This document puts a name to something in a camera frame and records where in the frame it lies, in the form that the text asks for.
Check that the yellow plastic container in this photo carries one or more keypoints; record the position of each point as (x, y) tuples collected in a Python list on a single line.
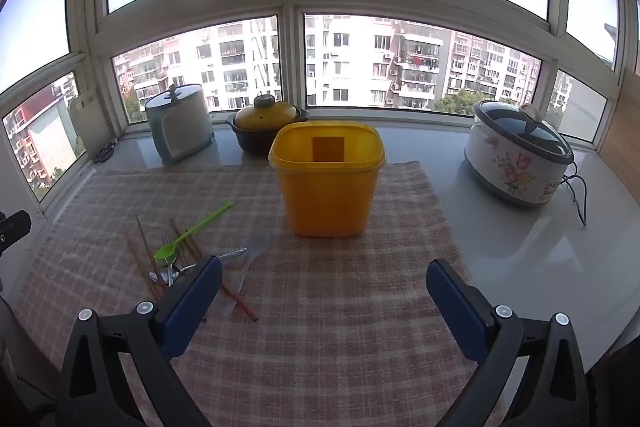
[(325, 197)]

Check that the translucent plastic spoon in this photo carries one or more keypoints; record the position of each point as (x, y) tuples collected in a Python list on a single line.
[(257, 247)]

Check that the black clay pot yellow lid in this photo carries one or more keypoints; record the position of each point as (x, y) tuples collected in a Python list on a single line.
[(250, 139)]

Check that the pink plaid table cloth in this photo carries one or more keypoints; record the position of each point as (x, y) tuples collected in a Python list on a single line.
[(325, 307)]

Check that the metal fork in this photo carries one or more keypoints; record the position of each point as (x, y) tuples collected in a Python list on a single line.
[(173, 268)]

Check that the metal spoon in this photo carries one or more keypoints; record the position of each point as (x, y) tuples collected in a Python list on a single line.
[(161, 277)]

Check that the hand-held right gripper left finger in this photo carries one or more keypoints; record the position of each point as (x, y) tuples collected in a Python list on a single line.
[(192, 307)]

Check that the wooden board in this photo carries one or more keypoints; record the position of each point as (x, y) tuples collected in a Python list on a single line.
[(625, 132)]

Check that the green plastic spoon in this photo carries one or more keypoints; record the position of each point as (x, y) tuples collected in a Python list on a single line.
[(167, 252)]

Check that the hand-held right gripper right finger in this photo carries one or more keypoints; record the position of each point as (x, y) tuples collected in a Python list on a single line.
[(455, 312)]

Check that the white plastic board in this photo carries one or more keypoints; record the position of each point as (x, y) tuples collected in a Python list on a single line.
[(90, 122)]

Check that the white floral slow cooker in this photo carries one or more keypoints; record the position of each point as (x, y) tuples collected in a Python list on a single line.
[(500, 157)]

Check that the blue and white cooker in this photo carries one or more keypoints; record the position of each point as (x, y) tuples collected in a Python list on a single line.
[(185, 132)]

